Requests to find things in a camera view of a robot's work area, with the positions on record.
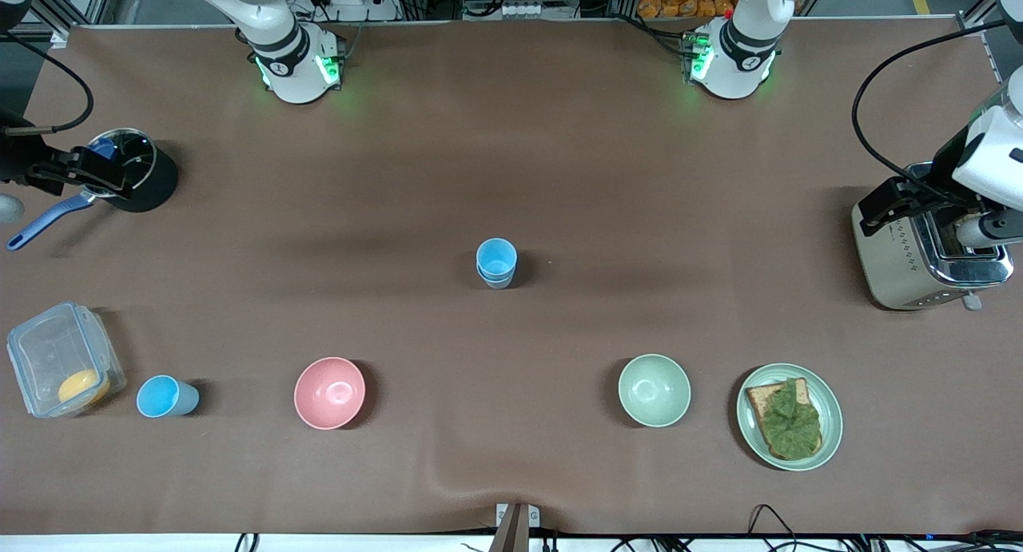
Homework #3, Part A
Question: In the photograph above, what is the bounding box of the silver toaster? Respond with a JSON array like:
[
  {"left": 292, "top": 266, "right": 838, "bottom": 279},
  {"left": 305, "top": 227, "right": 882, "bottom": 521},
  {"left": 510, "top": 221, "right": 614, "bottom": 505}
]
[{"left": 850, "top": 162, "right": 1015, "bottom": 312}]

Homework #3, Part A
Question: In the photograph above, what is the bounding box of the brown table cover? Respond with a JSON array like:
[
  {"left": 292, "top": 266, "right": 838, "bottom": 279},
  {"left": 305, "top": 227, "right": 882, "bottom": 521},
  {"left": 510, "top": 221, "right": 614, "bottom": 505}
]
[{"left": 0, "top": 18, "right": 1023, "bottom": 537}]

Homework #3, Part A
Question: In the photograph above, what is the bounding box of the pale green plate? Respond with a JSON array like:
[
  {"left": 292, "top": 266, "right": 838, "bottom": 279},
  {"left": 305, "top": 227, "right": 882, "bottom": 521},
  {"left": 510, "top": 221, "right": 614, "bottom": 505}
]
[{"left": 736, "top": 363, "right": 844, "bottom": 472}]

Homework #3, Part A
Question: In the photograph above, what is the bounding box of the metal table clamp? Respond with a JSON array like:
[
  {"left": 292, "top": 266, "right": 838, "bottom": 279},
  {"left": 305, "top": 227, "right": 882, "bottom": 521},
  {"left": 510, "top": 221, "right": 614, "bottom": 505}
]
[{"left": 489, "top": 502, "right": 541, "bottom": 552}]

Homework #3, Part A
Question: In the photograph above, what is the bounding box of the clear plastic food container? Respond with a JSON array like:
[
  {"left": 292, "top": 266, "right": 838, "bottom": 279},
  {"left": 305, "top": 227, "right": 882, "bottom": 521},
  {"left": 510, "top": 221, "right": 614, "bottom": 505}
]
[{"left": 6, "top": 301, "right": 128, "bottom": 419}]

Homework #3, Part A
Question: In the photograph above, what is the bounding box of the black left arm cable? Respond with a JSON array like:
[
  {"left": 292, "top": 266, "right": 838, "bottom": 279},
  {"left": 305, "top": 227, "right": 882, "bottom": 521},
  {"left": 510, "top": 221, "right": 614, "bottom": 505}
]
[{"left": 851, "top": 21, "right": 1009, "bottom": 211}]

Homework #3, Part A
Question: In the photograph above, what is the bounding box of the black saucepan with blue handle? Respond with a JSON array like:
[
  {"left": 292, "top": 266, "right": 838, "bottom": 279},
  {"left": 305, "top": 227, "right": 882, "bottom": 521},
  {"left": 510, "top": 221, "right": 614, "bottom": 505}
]
[{"left": 6, "top": 129, "right": 180, "bottom": 252}]

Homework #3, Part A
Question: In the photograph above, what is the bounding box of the green lettuce leaf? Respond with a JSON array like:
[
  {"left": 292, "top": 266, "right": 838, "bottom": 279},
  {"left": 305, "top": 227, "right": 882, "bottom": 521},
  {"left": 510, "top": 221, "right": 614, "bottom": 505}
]
[{"left": 762, "top": 379, "right": 822, "bottom": 460}]

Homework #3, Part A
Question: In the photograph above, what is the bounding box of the yellow round food piece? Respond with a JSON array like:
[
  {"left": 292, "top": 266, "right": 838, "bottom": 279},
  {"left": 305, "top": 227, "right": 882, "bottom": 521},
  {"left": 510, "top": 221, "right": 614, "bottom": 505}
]
[{"left": 58, "top": 368, "right": 111, "bottom": 406}]

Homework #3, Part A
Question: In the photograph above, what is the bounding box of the brown bread slice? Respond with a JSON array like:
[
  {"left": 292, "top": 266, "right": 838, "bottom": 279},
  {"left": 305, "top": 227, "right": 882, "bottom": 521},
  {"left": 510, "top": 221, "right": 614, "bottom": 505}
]
[{"left": 745, "top": 377, "right": 824, "bottom": 462}]

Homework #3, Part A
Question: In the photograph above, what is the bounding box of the glass lid with blue knob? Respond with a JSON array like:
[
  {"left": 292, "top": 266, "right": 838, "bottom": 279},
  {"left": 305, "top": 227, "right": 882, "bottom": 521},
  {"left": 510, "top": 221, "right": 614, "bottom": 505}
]
[{"left": 78, "top": 129, "right": 157, "bottom": 198}]

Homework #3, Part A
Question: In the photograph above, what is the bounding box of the pale green bowl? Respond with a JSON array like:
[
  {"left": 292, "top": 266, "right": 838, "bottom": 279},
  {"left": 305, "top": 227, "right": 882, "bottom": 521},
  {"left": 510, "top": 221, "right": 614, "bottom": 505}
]
[{"left": 618, "top": 353, "right": 692, "bottom": 428}]

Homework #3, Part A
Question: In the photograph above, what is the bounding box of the black looped floor cable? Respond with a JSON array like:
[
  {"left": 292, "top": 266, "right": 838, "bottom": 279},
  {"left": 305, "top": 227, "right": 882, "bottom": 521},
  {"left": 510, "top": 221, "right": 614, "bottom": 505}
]
[{"left": 747, "top": 504, "right": 802, "bottom": 552}]

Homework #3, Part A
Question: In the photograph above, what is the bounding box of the pink bowl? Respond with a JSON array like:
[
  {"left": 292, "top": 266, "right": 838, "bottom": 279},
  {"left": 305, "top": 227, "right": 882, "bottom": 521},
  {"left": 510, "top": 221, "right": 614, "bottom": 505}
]
[{"left": 293, "top": 356, "right": 367, "bottom": 431}]

